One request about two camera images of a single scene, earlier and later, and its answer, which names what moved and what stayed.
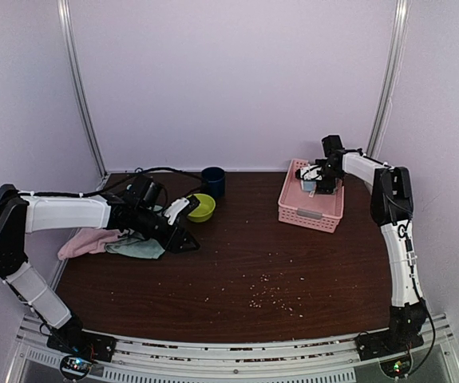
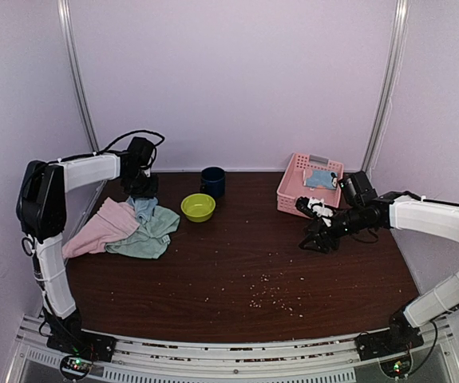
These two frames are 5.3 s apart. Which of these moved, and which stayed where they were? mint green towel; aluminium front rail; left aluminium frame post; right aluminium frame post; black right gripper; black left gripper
Moved: black left gripper; black right gripper
Stayed: aluminium front rail; right aluminium frame post; left aluminium frame post; mint green towel
